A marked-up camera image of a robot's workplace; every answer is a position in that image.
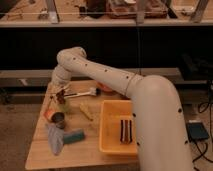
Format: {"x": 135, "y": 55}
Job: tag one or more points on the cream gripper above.
{"x": 62, "y": 88}

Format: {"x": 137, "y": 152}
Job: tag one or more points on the dark red grape bunch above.
{"x": 60, "y": 97}

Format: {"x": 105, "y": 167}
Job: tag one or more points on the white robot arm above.
{"x": 161, "y": 135}

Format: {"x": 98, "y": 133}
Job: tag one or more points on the green plastic cup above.
{"x": 64, "y": 106}

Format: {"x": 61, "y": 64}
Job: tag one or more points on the yellow corn cob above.
{"x": 86, "y": 111}

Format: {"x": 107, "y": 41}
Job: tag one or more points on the orange can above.
{"x": 48, "y": 114}

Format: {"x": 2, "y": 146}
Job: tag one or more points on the dark metal can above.
{"x": 58, "y": 119}

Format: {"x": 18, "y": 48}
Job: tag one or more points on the orange bowl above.
{"x": 104, "y": 88}

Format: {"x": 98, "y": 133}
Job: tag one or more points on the wooden table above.
{"x": 80, "y": 154}

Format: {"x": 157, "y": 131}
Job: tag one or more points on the blue grey cloth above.
{"x": 55, "y": 138}

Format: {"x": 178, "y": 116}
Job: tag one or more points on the blue sponge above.
{"x": 73, "y": 136}

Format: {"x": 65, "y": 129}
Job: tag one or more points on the yellow plastic bin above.
{"x": 112, "y": 113}

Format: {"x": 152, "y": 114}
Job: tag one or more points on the black foot pedal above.
{"x": 196, "y": 131}

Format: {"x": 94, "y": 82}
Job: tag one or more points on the white handled brush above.
{"x": 91, "y": 92}

